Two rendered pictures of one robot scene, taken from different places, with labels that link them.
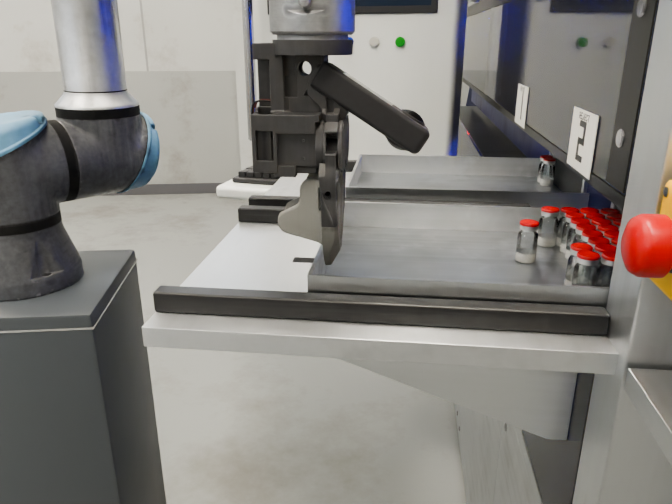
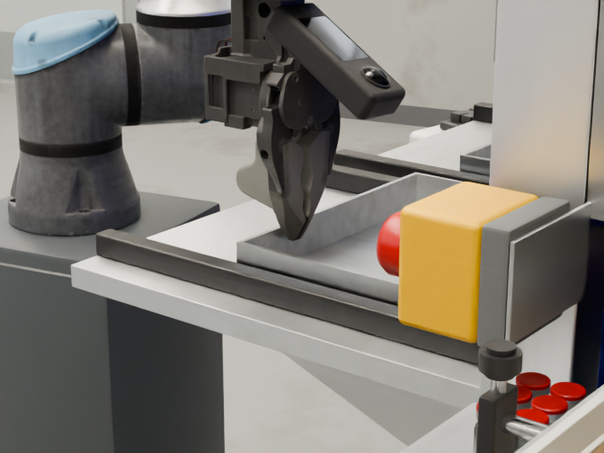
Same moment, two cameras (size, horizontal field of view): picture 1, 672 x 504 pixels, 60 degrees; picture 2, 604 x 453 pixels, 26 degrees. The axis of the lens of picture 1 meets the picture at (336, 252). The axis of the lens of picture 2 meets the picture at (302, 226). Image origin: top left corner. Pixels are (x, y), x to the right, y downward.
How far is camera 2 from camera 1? 63 cm
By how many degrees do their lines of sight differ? 29
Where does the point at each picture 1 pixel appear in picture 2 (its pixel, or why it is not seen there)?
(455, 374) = (408, 407)
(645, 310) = not seen: hidden behind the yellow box
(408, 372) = (359, 393)
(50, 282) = (86, 221)
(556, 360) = (428, 385)
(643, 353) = not seen: hidden behind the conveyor
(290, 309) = (207, 276)
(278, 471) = not seen: outside the picture
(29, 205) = (76, 125)
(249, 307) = (173, 266)
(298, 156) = (248, 107)
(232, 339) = (141, 294)
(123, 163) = (199, 85)
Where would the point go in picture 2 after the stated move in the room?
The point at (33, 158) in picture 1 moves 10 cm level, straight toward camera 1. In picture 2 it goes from (88, 70) to (66, 89)
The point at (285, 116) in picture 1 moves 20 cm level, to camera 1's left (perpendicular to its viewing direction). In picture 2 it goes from (234, 61) to (39, 39)
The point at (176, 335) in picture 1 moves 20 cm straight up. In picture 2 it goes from (97, 279) to (84, 37)
